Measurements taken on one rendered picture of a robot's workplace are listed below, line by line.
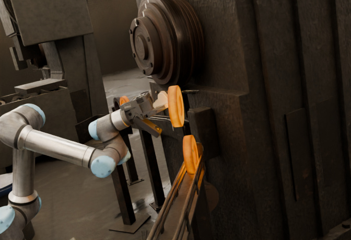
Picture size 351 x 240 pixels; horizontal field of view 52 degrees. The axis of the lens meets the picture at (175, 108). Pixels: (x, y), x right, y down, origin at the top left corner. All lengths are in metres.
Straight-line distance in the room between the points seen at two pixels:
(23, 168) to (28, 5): 2.86
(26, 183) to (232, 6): 1.11
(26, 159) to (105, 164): 0.43
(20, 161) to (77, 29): 2.94
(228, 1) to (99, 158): 0.78
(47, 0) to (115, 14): 8.03
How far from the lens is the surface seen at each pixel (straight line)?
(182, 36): 1.62
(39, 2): 4.30
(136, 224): 2.45
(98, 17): 12.11
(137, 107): 1.33
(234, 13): 1.48
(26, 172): 1.63
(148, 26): 1.68
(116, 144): 1.40
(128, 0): 12.47
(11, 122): 1.44
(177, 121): 1.28
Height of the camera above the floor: 1.20
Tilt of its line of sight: 13 degrees down
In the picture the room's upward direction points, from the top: 11 degrees counter-clockwise
